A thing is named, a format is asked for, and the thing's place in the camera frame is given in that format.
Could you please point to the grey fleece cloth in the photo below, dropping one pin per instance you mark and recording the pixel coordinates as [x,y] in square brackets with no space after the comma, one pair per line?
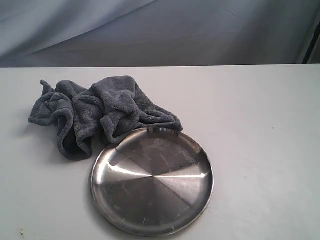
[111,108]

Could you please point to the round stainless steel plate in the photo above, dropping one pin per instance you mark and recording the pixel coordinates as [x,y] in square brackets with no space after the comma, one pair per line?
[155,182]

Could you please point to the grey backdrop cloth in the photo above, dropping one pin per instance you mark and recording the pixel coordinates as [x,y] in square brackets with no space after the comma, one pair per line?
[155,33]

